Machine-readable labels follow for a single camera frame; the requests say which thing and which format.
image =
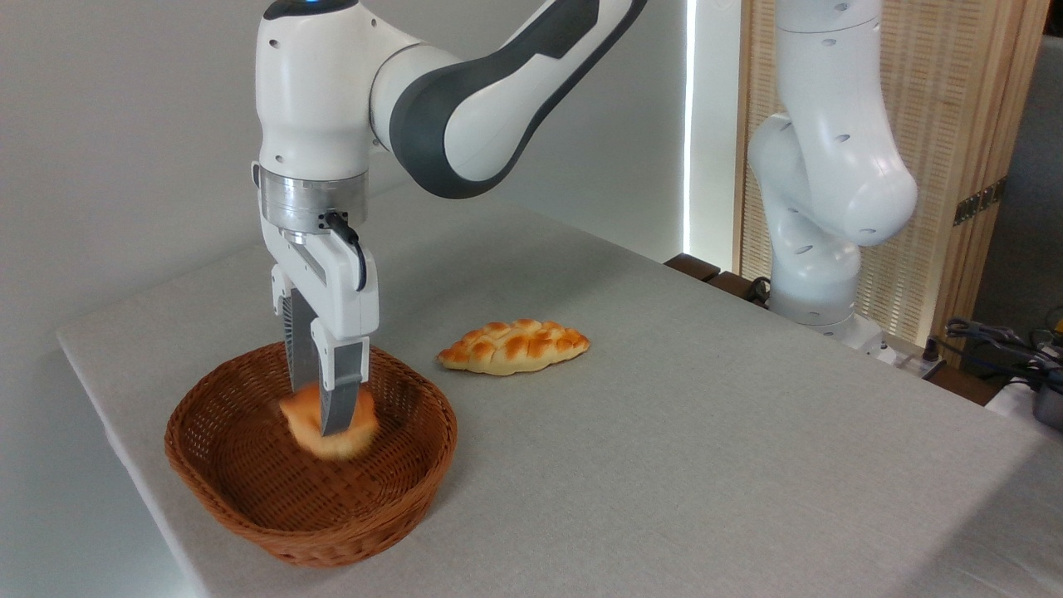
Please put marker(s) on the dark metal screen hinge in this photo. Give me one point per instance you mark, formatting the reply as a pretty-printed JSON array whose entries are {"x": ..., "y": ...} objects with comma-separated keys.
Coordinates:
[{"x": 980, "y": 202}]

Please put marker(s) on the long braided bread loaf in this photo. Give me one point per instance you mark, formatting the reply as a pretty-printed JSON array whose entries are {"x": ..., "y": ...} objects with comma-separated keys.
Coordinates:
[{"x": 515, "y": 346}]

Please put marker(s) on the round orange bread bun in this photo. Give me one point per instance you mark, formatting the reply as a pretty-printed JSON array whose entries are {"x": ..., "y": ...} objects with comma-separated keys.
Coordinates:
[{"x": 303, "y": 423}]

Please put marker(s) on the brown woven wicker basket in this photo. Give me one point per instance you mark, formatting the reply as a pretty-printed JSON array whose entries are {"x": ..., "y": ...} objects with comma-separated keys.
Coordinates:
[{"x": 249, "y": 490}]

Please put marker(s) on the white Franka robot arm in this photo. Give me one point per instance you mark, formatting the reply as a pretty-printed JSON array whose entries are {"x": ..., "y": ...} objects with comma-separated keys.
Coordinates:
[{"x": 315, "y": 100}]

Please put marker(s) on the wooden slatted folding screen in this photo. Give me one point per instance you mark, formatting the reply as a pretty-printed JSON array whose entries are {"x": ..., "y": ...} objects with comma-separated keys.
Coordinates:
[{"x": 955, "y": 100}]

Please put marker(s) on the grey tablecloth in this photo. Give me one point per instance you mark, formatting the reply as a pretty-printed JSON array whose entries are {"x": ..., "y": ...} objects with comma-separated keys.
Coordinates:
[{"x": 706, "y": 465}]

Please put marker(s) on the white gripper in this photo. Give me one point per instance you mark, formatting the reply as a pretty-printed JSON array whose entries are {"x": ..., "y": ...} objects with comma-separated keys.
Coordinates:
[{"x": 340, "y": 291}]

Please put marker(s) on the white power strip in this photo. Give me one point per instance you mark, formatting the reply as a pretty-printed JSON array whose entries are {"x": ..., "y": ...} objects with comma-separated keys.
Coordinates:
[{"x": 909, "y": 355}]

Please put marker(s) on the dark brown wooden bench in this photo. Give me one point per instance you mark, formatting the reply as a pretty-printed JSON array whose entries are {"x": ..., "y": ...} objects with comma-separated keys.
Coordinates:
[{"x": 706, "y": 272}]

